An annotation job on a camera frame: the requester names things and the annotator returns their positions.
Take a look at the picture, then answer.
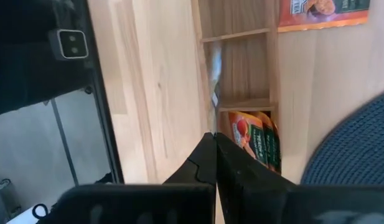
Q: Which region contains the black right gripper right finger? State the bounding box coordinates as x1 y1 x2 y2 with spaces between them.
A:
215 132 384 224

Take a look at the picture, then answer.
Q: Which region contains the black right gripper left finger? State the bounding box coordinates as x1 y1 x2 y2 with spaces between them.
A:
39 131 218 224

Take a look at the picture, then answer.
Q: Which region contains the orange peach tea packet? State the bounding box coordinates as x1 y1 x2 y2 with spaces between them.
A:
277 0 372 34
228 111 269 169
256 111 282 174

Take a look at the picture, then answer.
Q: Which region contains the wooden three-compartment tea box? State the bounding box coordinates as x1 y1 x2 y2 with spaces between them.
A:
191 0 281 175

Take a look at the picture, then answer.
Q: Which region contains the dark round plate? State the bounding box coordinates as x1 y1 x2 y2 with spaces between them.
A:
300 90 384 187

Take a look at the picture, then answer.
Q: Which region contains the small black table-level camera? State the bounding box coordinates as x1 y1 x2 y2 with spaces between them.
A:
48 28 90 60

